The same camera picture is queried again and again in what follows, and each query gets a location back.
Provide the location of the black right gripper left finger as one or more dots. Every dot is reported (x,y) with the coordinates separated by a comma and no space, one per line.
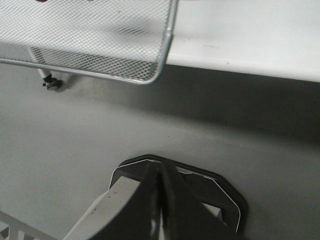
(140,217)

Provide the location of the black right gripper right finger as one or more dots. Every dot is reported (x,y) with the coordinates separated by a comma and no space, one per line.
(184,216)

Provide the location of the silver mesh tiered rack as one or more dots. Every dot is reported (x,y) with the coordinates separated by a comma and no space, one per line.
(121,40)

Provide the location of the table leg caster wheel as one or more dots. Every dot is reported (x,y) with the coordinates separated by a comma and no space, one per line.
(51,83)

